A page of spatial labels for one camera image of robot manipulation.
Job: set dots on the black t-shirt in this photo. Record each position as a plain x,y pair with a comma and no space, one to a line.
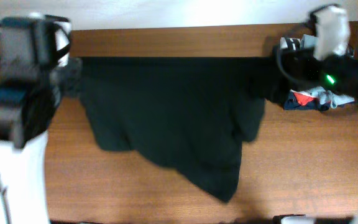
187,114

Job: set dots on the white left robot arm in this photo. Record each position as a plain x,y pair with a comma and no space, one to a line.
36,72

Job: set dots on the navy red garment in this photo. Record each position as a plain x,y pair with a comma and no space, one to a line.
300,101

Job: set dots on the white garment in pile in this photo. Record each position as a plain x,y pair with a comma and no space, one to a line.
290,43

